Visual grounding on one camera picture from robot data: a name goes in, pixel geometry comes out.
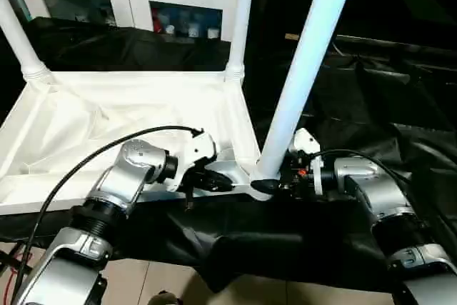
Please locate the white plastic table top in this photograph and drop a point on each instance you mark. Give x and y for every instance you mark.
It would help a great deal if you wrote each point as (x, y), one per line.
(125, 105)

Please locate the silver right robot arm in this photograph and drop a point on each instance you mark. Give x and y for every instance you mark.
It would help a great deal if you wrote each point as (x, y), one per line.
(385, 198)

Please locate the black mat cloth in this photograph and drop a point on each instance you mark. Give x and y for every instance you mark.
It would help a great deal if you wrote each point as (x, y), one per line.
(250, 248)

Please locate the dark rounded robot foot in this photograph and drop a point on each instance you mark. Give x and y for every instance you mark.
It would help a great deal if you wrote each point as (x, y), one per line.
(164, 298)

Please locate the small gold tag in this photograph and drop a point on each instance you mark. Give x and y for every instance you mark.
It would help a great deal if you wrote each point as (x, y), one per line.
(291, 37)

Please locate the white cup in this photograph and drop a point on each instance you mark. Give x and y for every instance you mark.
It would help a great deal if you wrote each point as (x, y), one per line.
(213, 33)
(194, 30)
(170, 29)

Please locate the red carton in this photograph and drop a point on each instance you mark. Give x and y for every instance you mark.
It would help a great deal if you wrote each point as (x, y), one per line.
(157, 23)

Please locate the black tripod leg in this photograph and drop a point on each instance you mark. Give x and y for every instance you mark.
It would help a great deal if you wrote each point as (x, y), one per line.
(9, 262)

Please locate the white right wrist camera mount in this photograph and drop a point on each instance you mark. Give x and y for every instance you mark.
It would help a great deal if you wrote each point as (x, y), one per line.
(303, 140)

